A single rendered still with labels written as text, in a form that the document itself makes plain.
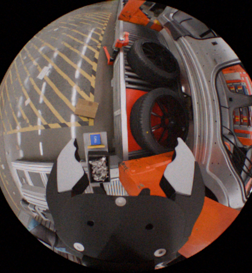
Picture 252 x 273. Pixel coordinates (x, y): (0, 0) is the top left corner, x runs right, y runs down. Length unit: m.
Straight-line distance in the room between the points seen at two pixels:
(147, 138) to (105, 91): 0.77
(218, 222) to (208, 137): 0.56
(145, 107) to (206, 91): 0.50
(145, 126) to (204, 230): 0.73
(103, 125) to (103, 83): 0.53
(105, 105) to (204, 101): 1.01
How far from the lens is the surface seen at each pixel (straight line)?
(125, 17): 1.63
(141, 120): 0.73
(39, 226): 0.53
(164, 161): 0.68
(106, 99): 1.20
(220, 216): 0.35
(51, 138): 1.26
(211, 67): 0.83
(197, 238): 0.29
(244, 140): 2.92
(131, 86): 1.04
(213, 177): 0.77
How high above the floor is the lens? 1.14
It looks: 69 degrees down
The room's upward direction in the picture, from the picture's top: 104 degrees clockwise
